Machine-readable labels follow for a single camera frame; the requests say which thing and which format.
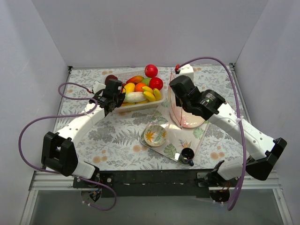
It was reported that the clear zip top bag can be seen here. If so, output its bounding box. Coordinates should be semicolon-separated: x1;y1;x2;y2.
167;73;187;128

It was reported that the white radish toy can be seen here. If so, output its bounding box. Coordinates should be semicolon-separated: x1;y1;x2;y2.
124;92;146;103

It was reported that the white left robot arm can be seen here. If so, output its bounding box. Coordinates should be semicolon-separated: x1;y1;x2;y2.
41;79;125;188

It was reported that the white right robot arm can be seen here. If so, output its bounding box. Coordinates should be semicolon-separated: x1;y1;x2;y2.
169;75;287;186

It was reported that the yellow fruit under radish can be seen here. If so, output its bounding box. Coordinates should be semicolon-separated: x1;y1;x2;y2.
121;100;149;107

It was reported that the white plastic fruit basket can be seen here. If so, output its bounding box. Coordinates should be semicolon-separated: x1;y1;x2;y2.
103;68;166;113

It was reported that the dark red apple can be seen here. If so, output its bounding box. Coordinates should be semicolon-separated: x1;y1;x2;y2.
105;75;118;85

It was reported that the yellow mango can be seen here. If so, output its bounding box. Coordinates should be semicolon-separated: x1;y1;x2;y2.
122;82;135;94

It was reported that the pink white plate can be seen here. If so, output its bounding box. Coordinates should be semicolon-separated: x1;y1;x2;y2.
169;97;207;129

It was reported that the orange fruit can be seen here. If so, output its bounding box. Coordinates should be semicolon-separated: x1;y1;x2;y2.
135;82;146;92

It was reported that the orange red mango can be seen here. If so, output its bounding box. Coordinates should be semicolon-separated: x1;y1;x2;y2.
126;75;144;84

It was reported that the red apple right side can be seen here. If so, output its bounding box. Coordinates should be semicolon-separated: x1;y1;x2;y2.
149;77;164;90

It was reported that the yellow banana bunch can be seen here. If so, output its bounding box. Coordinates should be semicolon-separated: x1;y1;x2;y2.
142;86;162;102

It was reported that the green fruit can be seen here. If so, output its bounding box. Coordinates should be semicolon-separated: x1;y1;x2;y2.
141;77;151;86

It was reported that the red pomegranate on basket rim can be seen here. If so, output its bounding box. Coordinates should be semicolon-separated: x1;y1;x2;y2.
144;64;158;78

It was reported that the floral tablecloth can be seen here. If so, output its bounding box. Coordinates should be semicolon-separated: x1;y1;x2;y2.
54;68;243;170

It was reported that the leaf pattern tray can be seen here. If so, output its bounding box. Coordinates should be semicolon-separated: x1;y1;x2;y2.
140;95;209;164

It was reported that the floral small bowl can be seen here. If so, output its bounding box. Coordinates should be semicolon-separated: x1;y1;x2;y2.
143;125;167;147

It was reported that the dark blue cup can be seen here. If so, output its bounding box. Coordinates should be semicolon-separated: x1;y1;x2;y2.
178;148;195;166

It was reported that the black base bar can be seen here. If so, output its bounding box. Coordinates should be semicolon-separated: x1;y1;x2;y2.
72;169;235;199

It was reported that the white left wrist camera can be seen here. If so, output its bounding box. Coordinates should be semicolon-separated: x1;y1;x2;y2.
91;81;106;94

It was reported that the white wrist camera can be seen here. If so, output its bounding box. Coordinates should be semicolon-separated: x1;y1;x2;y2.
91;81;106;94
175;64;194;81

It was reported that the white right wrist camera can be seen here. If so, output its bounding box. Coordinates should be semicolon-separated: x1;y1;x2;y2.
175;64;194;81

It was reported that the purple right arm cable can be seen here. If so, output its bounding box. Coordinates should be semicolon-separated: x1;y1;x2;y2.
180;56;247;211

